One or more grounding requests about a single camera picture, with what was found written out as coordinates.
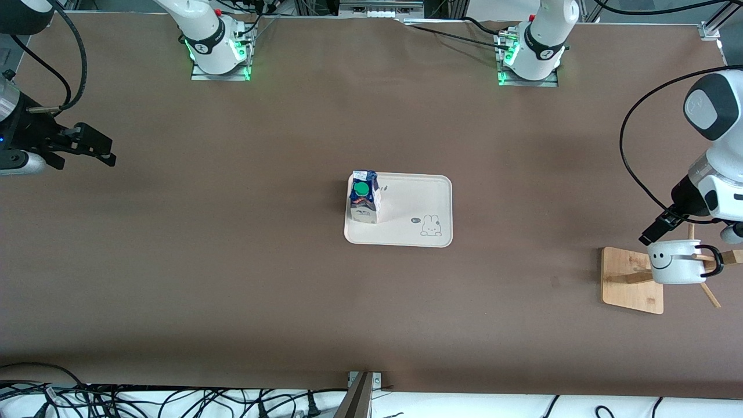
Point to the wooden mug stand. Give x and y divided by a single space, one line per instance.
630 290

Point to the small metal corner bracket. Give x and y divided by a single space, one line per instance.
377 380

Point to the aluminium frame rail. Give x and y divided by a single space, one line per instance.
711 30

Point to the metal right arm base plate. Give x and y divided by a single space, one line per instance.
203 77

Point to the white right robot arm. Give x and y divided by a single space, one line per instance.
203 29

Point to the black power plug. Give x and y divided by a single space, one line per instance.
312 406

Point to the blue white milk carton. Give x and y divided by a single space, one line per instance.
365 212

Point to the cream rabbit print tray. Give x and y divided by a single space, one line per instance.
406 203

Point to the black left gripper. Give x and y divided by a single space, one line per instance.
683 200

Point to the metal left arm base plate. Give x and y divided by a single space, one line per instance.
540 83

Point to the metal connector rail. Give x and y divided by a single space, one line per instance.
377 8

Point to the aluminium profile bar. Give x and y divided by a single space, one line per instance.
357 400

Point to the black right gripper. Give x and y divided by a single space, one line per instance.
30 132

